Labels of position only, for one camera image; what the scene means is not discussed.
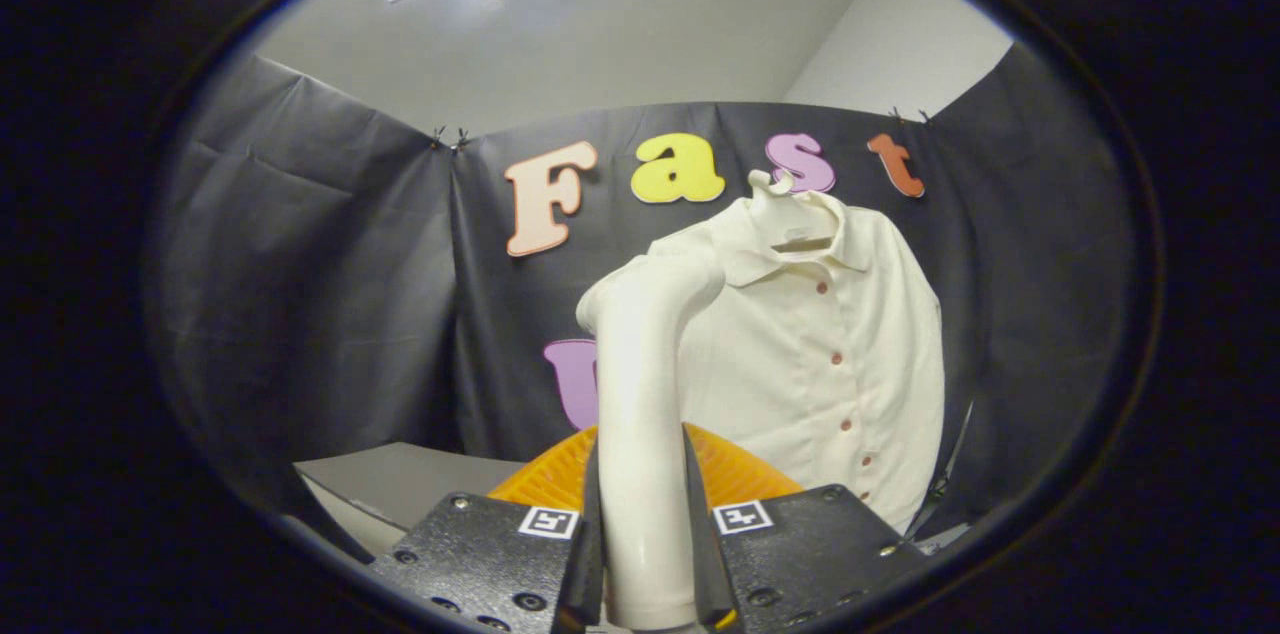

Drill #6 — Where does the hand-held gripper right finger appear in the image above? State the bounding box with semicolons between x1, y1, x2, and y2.
683;422;929;633

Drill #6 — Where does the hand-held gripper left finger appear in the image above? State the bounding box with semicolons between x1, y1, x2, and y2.
368;424;607;634

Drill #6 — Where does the cream button shirt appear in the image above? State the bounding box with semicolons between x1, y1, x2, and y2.
640;192;946;535

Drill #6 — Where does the white garment steamer head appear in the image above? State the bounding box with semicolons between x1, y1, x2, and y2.
576;239;726;630

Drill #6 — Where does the white clothes hanger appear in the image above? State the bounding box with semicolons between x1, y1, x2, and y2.
748;169;841;253

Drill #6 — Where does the grey cabinet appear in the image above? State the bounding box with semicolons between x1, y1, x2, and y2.
293;442;526;557

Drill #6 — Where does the thin dark stand pole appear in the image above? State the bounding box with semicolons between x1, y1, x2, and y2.
905;401;974;540

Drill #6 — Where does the black backdrop cloth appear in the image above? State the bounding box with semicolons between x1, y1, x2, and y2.
145;44;1136;565

